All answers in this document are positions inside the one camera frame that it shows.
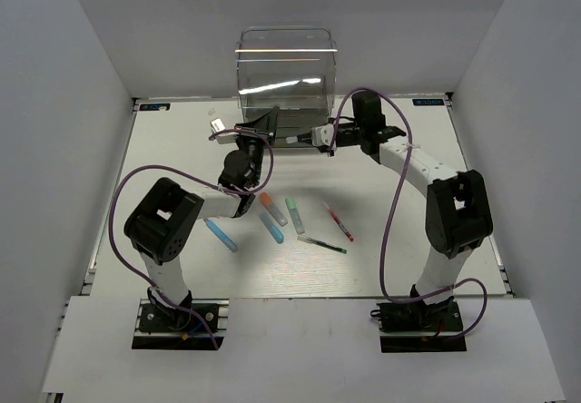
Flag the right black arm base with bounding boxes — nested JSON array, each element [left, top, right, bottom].
[[369, 298, 467, 354]]

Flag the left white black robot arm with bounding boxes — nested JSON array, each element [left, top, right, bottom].
[[123, 106, 281, 329]]

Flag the left blue table label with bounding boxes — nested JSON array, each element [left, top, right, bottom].
[[139, 103, 171, 112]]

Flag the orange highlighter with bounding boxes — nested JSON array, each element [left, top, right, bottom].
[[259, 192, 288, 227]]

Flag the red gel pen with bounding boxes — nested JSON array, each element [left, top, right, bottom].
[[323, 202, 355, 242]]

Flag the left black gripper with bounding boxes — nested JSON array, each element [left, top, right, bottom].
[[233, 107, 280, 187]]

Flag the green gel pen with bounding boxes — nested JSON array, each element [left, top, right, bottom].
[[297, 235, 347, 254]]

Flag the light blue highlighter left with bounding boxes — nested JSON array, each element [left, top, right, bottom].
[[203, 219, 238, 252]]

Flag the blue table label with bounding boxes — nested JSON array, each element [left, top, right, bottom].
[[412, 98, 445, 106], [139, 103, 171, 112]]

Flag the green highlighter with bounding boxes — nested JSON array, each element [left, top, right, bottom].
[[285, 197, 305, 235]]

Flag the right blue table label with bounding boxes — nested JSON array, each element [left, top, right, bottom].
[[412, 98, 445, 106]]

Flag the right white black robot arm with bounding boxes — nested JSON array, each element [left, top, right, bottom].
[[330, 87, 493, 329]]

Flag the blue gel pen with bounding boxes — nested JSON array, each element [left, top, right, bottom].
[[286, 135, 312, 145]]

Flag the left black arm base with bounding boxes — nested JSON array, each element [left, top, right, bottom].
[[132, 295, 229, 351]]

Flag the blue highlighter middle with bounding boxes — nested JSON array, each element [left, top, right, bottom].
[[259, 212, 284, 244]]

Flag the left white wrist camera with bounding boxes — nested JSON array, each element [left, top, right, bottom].
[[210, 118, 238, 144]]

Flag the clear acrylic drawer organizer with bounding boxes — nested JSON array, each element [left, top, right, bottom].
[[235, 25, 338, 148]]

